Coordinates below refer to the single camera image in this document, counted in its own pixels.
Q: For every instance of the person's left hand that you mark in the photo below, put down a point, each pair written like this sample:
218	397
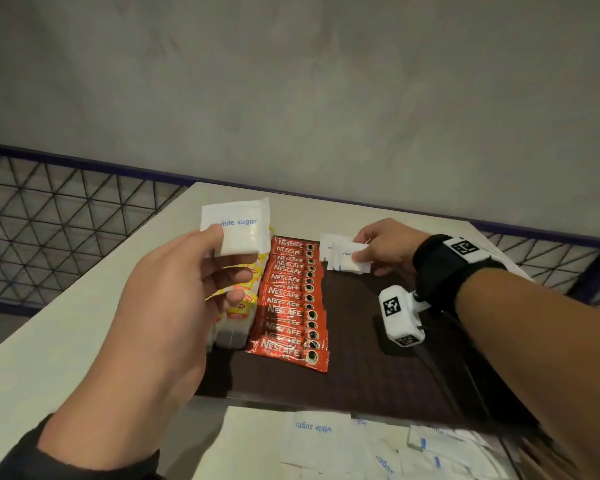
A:
155	334

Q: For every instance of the person's right hand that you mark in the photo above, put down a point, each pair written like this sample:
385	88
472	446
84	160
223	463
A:
395	244

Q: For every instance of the row of tea bags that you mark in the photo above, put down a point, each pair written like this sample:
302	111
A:
232	339

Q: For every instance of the row of red Nescafe sachets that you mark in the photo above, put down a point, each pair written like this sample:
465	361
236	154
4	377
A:
285	314

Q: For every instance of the brown plastic tray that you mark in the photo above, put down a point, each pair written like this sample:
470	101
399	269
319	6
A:
380	374

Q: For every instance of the white sugar sachets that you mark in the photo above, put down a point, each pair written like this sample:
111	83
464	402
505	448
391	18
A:
260	444

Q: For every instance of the bundle of wooden stir sticks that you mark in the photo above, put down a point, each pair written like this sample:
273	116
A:
545	464

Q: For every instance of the person's right forearm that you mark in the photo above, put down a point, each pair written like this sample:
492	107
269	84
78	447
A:
540	344

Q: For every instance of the black right wrist band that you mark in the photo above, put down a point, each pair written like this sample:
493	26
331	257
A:
440	274

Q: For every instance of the black wrist band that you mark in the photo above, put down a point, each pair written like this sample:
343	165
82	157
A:
440	274
20	469

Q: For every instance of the black left wrist band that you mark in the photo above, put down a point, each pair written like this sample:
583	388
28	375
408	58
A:
20	469

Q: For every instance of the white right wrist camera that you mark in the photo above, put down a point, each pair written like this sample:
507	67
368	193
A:
402	319

